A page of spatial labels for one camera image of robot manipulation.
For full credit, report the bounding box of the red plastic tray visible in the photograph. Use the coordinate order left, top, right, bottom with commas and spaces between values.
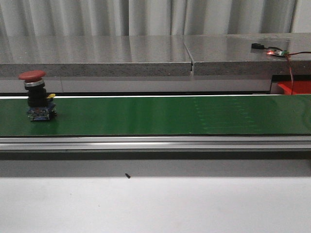
277, 81, 311, 95

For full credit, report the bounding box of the black connector plug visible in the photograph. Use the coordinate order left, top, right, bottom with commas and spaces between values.
251, 43, 265, 50

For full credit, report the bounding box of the small green circuit board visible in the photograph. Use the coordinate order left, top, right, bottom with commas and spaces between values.
267, 49, 289, 57

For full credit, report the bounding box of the green conveyor belt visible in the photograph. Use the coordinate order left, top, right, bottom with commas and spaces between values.
0, 95, 311, 136

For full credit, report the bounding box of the aluminium conveyor frame rail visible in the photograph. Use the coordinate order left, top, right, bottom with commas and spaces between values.
0, 135, 311, 151

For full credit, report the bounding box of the grey pleated curtain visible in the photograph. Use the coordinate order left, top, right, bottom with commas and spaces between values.
0, 0, 311, 36

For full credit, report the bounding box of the red black wire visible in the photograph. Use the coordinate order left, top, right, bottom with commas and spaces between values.
261, 46, 311, 96

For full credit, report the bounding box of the grey stone countertop slab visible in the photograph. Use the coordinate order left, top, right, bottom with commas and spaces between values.
0, 33, 311, 77

